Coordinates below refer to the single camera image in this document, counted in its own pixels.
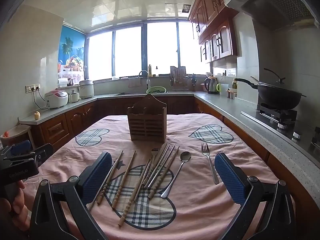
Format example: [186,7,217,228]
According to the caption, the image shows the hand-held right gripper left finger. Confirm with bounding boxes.
[30,152,113,240]

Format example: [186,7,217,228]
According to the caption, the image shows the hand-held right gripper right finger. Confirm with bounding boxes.
[214,152,297,240]

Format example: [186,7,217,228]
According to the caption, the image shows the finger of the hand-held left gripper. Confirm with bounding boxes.
[25,143,54,167]
[2,140,32,156]

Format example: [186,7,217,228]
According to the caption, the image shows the metal chopstick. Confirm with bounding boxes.
[142,142,169,187]
[89,159,119,212]
[133,158,152,202]
[144,144,164,180]
[147,144,176,189]

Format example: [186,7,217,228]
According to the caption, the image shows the wooden chopstick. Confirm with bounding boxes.
[112,151,137,209]
[148,146,180,200]
[97,150,124,205]
[118,157,153,228]

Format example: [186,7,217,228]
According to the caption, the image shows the metal fork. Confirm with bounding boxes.
[201,142,220,185]
[151,148,161,165]

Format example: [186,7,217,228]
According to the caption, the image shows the metal spoon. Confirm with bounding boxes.
[161,151,192,199]

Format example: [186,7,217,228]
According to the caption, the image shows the wooden utensil holder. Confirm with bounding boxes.
[127,94,167,142]

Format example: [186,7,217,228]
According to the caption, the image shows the person's left hand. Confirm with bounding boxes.
[0,180,32,232]

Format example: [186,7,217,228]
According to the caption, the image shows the beige bin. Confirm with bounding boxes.
[0,124,32,150]

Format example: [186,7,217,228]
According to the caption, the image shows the pink heart print tablecloth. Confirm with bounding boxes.
[32,114,295,240]

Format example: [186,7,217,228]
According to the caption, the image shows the white and red rice cooker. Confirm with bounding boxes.
[44,89,69,109]

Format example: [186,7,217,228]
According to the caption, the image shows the small white cooker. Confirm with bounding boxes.
[68,90,80,103]

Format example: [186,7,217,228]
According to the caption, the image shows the grey kitchen countertop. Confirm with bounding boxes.
[19,91,320,188]

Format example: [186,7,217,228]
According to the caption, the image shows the large white cooker pot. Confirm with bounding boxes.
[79,79,95,99]

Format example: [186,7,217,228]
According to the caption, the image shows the gas stove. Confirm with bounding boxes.
[241,102,320,155]

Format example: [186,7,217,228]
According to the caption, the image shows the black wok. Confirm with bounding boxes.
[234,78,307,110]

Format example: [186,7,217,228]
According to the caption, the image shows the steel electric kettle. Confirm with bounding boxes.
[204,76,217,94]

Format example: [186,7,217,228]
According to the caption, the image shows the green colander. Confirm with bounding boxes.
[146,86,167,94]

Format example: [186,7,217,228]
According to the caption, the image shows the sink faucet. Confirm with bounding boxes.
[138,70,151,89]

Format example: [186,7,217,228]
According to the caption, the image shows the wok lid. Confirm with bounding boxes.
[257,67,303,93]

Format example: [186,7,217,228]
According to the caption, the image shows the dish drying rack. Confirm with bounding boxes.
[170,66,189,91]

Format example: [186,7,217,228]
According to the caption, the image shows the kitchen window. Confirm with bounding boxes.
[85,21,213,80]

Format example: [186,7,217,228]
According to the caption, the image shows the wooden upper cabinets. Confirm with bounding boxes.
[187,0,240,64]

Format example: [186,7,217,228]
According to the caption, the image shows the range hood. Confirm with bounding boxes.
[224,0,318,30]

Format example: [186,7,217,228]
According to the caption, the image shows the fruit and palm wall poster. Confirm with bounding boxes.
[58,25,87,79]

